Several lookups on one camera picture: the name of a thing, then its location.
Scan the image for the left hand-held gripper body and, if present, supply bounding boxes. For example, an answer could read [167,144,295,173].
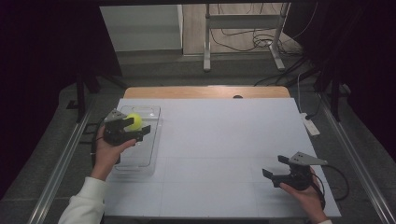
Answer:
[102,108,145,147]

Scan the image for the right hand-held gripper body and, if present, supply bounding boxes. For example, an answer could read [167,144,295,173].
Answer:
[272,151,329,191]

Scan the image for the clear plastic container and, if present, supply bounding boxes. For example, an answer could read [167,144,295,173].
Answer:
[112,105,163,175]

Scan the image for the person's left hand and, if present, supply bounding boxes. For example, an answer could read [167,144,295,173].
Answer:
[90,125,138,182]

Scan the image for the person's right hand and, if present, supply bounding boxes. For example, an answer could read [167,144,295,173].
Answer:
[278,167,329,224]

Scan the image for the white power strip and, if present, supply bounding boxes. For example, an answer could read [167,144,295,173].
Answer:
[300,112,321,137]

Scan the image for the black stand leg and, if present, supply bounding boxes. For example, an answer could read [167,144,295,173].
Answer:
[313,70,344,122]
[65,72,128,123]

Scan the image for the wooden table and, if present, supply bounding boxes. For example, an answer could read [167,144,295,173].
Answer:
[123,85,291,100]

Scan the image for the white cabinet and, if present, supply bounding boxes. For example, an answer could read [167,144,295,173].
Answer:
[99,4,184,53]

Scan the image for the grey metal stand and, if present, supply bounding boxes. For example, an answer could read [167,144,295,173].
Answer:
[203,2,291,73]

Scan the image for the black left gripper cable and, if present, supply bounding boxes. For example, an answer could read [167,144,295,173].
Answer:
[81,116,122,167]

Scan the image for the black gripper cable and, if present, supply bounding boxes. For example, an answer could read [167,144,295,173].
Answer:
[81,116,122,167]
[310,163,350,210]

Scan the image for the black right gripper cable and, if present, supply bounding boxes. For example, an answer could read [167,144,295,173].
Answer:
[310,163,350,210]

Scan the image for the aluminium floor rail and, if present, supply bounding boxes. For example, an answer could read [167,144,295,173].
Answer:
[27,104,95,224]
[318,91,396,224]

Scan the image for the black floor cables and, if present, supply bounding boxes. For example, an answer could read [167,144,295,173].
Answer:
[209,2,319,54]

